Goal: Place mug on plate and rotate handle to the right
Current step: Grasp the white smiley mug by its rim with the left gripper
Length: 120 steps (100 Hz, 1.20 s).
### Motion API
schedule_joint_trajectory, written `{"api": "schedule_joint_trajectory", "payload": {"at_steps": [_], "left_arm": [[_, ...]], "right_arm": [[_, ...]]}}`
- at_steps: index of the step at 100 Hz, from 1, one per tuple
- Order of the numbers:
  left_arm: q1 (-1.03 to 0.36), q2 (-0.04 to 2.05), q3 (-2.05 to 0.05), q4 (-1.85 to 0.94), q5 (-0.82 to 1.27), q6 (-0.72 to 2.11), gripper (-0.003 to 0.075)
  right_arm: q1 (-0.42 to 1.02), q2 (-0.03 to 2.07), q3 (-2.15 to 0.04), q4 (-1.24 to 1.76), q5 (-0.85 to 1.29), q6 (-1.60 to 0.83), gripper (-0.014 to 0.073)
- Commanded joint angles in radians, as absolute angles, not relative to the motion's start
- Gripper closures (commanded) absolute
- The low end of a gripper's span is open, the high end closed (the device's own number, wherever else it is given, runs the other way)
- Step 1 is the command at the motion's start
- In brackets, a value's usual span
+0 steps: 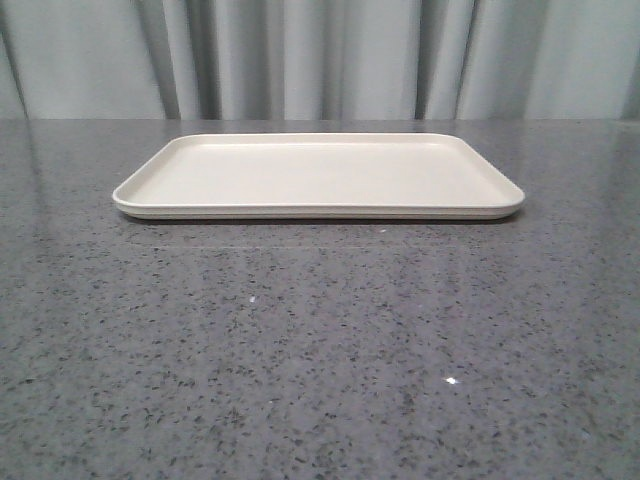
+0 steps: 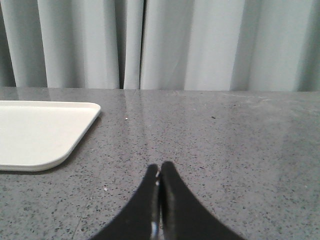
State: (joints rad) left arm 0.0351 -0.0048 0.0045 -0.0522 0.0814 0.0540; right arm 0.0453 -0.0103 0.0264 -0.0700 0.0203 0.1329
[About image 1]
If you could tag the cream rectangular plastic tray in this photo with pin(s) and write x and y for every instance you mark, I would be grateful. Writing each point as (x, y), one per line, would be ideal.
(317, 176)

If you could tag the grey pleated curtain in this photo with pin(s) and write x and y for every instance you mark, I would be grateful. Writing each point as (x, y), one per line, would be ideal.
(311, 60)

